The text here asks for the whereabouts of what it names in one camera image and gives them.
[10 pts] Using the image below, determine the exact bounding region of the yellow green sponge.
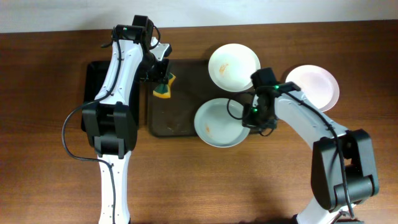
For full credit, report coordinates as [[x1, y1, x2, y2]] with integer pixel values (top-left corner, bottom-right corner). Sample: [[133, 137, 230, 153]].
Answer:
[[152, 73, 175, 99]]

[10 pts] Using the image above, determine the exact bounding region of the black rectangular sponge tray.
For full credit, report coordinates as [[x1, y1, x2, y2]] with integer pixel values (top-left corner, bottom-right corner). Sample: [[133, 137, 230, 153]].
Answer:
[[83, 60, 140, 128]]

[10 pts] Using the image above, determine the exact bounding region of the dark brown serving tray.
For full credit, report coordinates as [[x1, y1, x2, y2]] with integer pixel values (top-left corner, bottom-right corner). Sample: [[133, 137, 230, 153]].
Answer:
[[147, 60, 251, 138]]

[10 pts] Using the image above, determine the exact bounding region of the light blue plate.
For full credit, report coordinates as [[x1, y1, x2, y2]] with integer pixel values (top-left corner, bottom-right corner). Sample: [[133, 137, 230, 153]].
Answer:
[[194, 98, 250, 148]]

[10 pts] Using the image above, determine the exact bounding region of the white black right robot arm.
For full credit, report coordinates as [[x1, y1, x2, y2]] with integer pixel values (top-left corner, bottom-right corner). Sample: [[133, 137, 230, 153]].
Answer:
[[242, 68, 379, 223]]

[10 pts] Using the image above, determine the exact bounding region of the pink plate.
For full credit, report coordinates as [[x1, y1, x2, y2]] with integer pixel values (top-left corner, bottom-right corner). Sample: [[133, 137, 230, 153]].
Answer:
[[285, 65, 340, 111]]

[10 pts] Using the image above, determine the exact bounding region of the cream white plate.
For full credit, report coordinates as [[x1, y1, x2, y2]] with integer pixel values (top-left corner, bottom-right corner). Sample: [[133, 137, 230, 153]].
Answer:
[[208, 44, 261, 92]]

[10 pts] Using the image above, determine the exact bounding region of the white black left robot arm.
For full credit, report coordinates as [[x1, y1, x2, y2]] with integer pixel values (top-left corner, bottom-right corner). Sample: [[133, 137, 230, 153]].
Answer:
[[82, 16, 175, 223]]

